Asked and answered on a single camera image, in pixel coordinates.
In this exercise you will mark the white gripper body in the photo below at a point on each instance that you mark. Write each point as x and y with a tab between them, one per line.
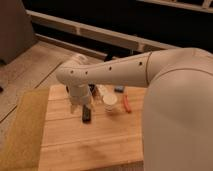
79	95

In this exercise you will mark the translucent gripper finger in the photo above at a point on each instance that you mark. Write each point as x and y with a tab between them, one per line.
73	108
90	106

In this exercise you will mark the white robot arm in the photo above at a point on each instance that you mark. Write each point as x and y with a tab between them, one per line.
177	116

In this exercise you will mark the dark ceramic bowl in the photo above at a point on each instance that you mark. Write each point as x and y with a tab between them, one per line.
91	86

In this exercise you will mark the black rectangular remote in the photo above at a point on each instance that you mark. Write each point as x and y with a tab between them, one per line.
86	114

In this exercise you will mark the blue rectangular block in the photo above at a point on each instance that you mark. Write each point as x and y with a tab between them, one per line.
119	89

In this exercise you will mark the orange marker pen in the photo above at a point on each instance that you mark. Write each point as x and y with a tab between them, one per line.
126	104

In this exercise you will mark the wooden board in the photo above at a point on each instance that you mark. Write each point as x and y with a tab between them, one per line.
109	139

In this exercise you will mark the yellow-green cloth mat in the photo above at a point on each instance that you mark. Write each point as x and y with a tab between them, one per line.
21	149

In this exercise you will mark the grey cabinet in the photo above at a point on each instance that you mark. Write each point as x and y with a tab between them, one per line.
16	31

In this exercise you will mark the white shelf rail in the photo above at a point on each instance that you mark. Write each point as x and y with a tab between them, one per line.
98	34

